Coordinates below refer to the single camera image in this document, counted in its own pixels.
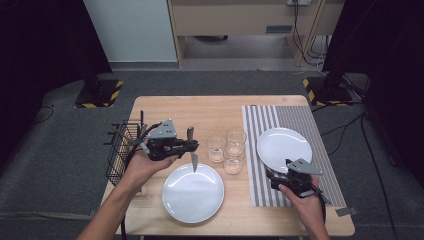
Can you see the person's left hand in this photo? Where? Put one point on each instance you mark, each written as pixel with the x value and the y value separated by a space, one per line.
pixel 143 170

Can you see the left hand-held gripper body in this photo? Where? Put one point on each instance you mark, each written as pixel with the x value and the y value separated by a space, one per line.
pixel 163 131

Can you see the grey tape piece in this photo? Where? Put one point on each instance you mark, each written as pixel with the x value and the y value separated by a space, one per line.
pixel 346 211

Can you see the black yellow striped stand base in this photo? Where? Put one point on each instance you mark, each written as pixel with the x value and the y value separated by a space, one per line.
pixel 100 95
pixel 328 93

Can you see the white panel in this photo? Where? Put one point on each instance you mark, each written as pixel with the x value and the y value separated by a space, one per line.
pixel 130 30

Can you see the white plate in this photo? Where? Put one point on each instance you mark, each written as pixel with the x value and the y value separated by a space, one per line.
pixel 283 146
pixel 193 196

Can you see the black curtain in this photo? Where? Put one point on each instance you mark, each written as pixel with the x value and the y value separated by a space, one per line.
pixel 383 50
pixel 40 50

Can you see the steel fork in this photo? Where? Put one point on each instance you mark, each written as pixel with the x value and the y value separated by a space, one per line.
pixel 118 132

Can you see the white power strip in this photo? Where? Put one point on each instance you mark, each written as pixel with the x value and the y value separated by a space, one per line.
pixel 298 2

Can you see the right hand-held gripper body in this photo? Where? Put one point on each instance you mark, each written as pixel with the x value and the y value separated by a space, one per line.
pixel 301 166

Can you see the clear drinking glass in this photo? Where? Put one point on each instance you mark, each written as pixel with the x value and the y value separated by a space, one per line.
pixel 233 165
pixel 216 150
pixel 236 138

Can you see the wooden desk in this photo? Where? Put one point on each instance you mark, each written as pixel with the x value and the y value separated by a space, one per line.
pixel 233 20

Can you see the striped placemat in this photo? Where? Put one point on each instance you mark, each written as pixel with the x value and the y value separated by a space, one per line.
pixel 326 186

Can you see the dark oval object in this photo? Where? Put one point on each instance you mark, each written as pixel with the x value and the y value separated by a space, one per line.
pixel 210 38

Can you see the person's right hand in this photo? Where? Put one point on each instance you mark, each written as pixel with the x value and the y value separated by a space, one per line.
pixel 306 206

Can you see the steel table knife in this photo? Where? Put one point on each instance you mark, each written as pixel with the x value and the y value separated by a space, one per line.
pixel 190 133

